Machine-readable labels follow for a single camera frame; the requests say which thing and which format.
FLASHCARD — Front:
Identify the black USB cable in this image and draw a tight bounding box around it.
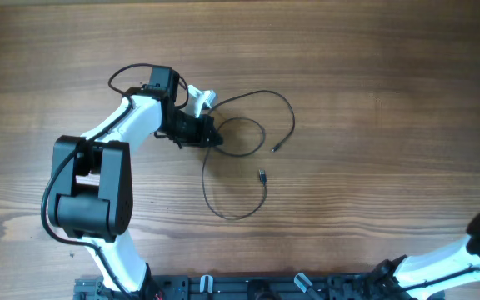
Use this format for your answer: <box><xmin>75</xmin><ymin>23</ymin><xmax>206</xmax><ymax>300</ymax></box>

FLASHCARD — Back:
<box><xmin>200</xmin><ymin>89</ymin><xmax>297</xmax><ymax>221</ymax></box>

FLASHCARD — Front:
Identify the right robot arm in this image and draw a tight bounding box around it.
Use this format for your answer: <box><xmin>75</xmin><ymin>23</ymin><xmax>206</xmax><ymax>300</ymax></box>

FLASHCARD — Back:
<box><xmin>376</xmin><ymin>213</ymin><xmax>480</xmax><ymax>299</ymax></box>

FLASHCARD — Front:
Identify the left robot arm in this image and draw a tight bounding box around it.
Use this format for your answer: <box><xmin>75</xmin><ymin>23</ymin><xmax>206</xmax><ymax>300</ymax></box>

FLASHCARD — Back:
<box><xmin>41</xmin><ymin>65</ymin><xmax>223</xmax><ymax>299</ymax></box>

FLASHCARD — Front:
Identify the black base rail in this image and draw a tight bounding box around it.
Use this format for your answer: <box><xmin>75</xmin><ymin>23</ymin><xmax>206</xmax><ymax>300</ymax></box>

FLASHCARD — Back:
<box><xmin>72</xmin><ymin>272</ymin><xmax>445</xmax><ymax>300</ymax></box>

